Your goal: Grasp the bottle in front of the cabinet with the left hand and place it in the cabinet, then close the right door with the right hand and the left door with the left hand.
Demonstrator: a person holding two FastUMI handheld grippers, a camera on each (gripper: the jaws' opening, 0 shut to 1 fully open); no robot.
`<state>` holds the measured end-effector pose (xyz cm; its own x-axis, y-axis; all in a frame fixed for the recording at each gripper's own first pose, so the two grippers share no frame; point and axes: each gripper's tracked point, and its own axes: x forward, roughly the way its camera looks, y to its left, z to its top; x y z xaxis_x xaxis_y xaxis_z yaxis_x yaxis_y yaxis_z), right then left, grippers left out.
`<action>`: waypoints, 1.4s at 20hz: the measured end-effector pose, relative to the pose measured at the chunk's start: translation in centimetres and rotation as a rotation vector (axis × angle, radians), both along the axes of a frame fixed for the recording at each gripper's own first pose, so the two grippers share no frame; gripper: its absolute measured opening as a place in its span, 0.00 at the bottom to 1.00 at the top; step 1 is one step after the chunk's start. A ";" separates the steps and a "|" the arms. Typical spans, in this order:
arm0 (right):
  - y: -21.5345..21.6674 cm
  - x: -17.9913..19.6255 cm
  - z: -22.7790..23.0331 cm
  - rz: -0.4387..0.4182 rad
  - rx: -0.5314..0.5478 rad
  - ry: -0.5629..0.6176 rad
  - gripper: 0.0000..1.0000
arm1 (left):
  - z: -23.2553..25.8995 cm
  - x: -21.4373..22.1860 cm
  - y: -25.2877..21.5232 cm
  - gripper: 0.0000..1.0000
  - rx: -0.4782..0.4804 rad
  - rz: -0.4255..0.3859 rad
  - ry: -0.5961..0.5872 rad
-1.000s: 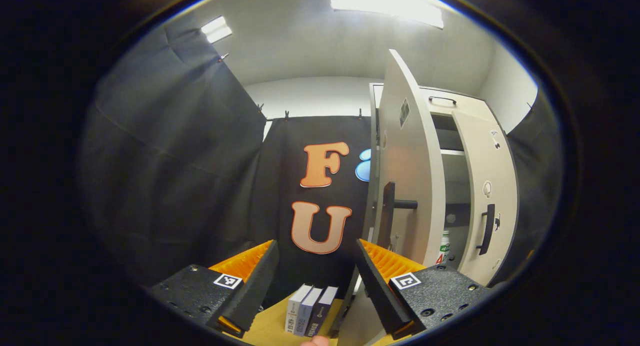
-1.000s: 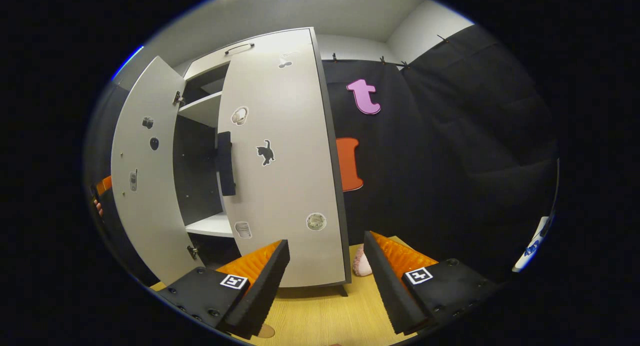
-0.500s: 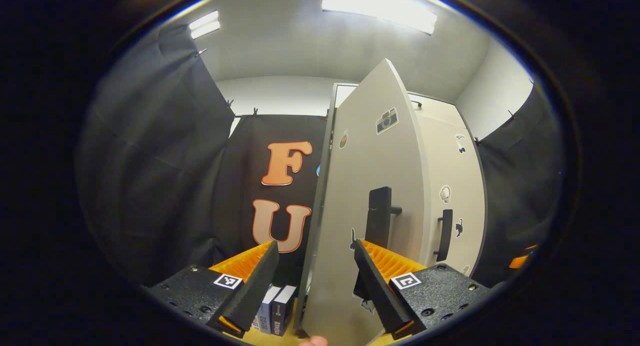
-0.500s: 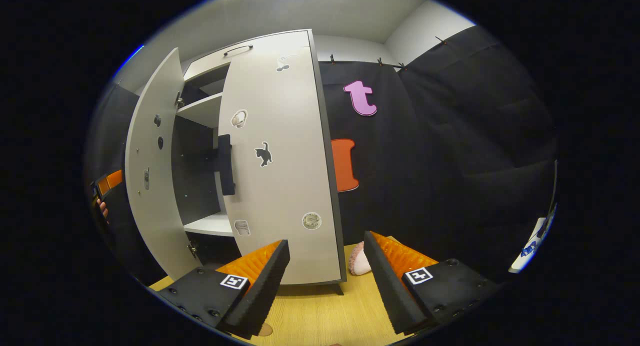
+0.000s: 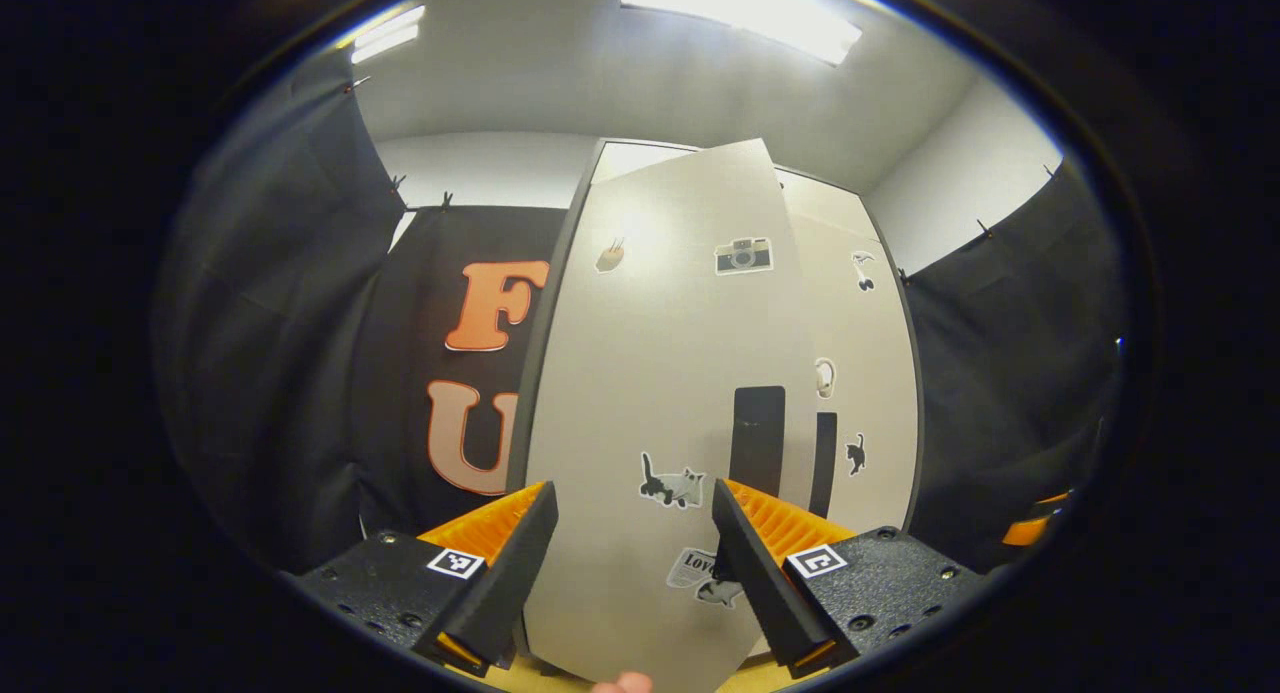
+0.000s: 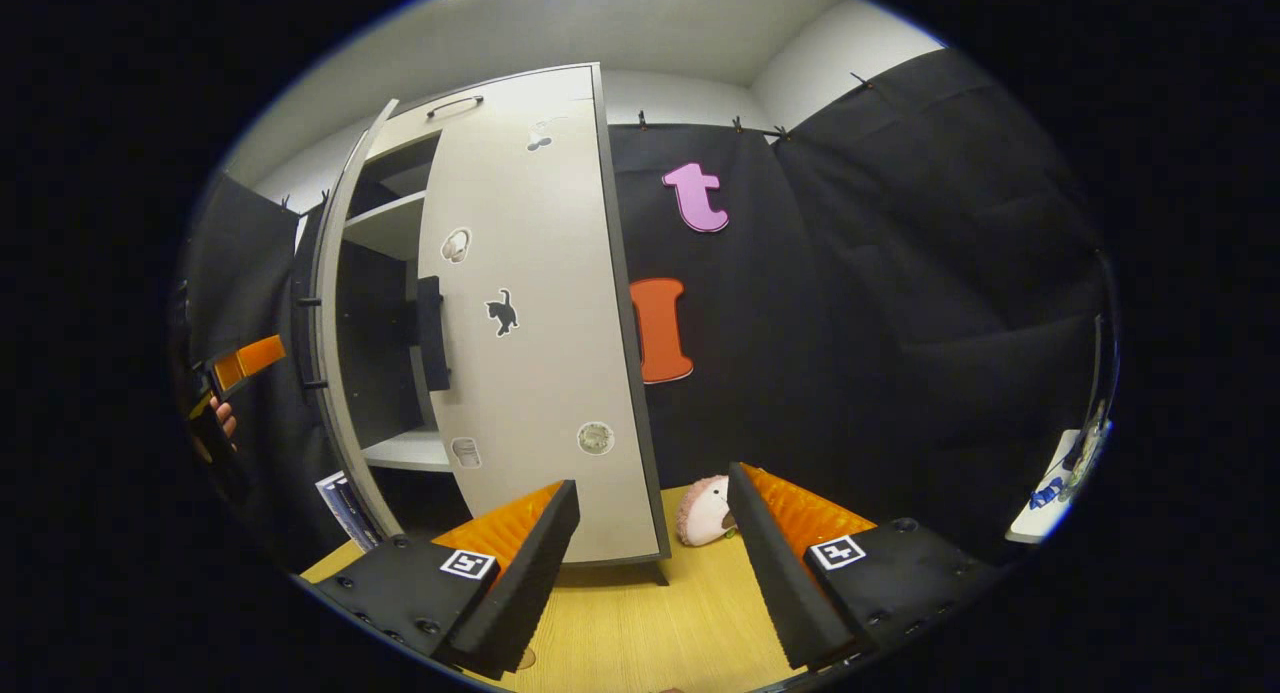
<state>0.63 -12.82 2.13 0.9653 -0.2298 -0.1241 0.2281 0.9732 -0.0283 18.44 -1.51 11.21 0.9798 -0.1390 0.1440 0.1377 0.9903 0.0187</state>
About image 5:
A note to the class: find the white cabinet door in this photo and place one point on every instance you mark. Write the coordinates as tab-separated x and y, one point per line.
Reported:
660	353
870	333

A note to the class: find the ceiling light panel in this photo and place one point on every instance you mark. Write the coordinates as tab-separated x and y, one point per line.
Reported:
740	13
388	35

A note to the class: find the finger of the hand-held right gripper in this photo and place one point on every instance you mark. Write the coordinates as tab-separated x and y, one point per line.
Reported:
1035	523

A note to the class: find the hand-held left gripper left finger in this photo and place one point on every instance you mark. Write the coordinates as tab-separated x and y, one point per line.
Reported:
505	583

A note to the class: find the white cabinet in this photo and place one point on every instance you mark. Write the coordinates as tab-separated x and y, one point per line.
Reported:
533	373

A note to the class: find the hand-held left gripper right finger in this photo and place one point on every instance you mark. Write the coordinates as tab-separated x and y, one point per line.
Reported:
765	583

